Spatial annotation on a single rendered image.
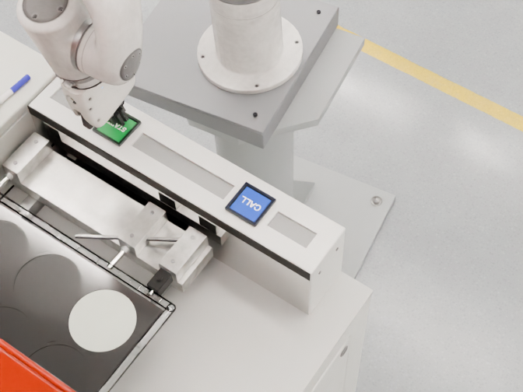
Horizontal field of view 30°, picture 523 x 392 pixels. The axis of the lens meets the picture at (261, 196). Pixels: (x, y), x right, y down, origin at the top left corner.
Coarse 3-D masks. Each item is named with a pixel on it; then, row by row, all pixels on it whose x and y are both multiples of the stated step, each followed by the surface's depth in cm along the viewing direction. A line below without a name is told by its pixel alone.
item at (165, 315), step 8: (168, 312) 144; (160, 320) 144; (152, 328) 143; (160, 328) 144; (144, 336) 142; (152, 336) 143; (136, 344) 142; (144, 344) 142; (136, 352) 141; (128, 360) 141; (120, 368) 140; (112, 376) 139; (120, 376) 140; (104, 384) 139; (112, 384) 139
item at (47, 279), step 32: (0, 224) 154; (0, 256) 150; (32, 256) 150; (64, 256) 150; (0, 288) 147; (32, 288) 147; (64, 288) 147; (96, 288) 147; (128, 288) 147; (0, 320) 145; (32, 320) 144; (64, 320) 144; (32, 352) 142; (64, 352) 142; (96, 352) 142; (128, 352) 142; (96, 384) 139
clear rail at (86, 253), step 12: (0, 192) 157; (12, 204) 155; (24, 216) 154; (36, 216) 154; (48, 228) 153; (60, 240) 152; (72, 240) 151; (84, 252) 150; (108, 264) 149; (120, 276) 148; (132, 288) 147; (144, 288) 147; (156, 300) 146; (168, 300) 146
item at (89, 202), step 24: (48, 168) 161; (72, 168) 161; (48, 192) 159; (72, 192) 159; (96, 192) 159; (120, 192) 158; (72, 216) 156; (96, 216) 156; (120, 216) 156; (144, 264) 153; (192, 264) 151
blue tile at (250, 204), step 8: (248, 192) 148; (256, 192) 148; (240, 200) 147; (248, 200) 147; (256, 200) 147; (264, 200) 147; (232, 208) 146; (240, 208) 146; (248, 208) 146; (256, 208) 146; (264, 208) 146; (248, 216) 146; (256, 216) 146
